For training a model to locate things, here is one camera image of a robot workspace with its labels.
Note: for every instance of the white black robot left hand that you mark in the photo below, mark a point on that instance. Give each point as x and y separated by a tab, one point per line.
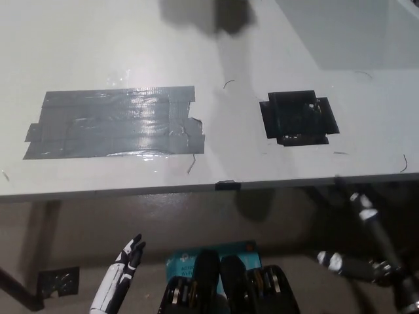
111	281

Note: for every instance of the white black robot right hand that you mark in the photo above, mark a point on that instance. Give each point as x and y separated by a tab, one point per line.
389	271

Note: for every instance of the teal printed cardboard box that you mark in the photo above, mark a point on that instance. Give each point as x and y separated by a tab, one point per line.
183	265

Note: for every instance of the black metal table leg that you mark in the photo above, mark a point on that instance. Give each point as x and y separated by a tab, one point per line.
19	291

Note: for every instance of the small black tape strip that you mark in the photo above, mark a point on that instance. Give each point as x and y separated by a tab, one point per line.
227	185

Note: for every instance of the black tape square patch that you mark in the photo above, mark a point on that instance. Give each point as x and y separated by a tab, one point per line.
294	117

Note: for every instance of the clear tape piece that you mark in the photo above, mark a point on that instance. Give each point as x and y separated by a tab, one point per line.
118	78

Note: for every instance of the grey duct tape patch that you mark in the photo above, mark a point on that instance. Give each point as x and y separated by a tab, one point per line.
114	124

